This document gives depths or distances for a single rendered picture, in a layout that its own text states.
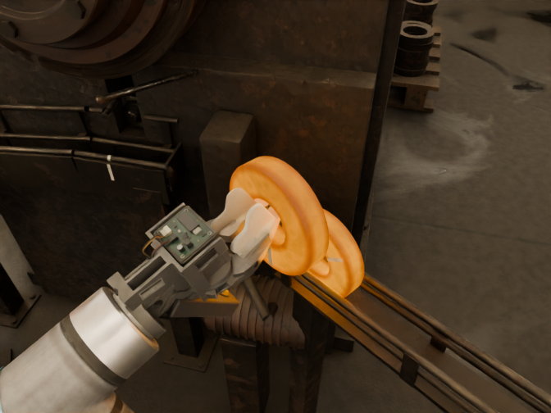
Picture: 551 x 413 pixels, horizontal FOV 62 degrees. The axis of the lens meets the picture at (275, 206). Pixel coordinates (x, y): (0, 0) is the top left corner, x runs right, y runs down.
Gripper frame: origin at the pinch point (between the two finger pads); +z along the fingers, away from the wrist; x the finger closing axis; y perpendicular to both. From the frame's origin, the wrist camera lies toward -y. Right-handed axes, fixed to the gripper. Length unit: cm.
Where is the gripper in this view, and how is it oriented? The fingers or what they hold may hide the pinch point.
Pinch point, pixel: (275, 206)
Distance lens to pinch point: 55.8
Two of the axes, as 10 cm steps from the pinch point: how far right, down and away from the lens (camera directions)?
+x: -6.6, -5.1, 5.5
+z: 7.2, -6.3, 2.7
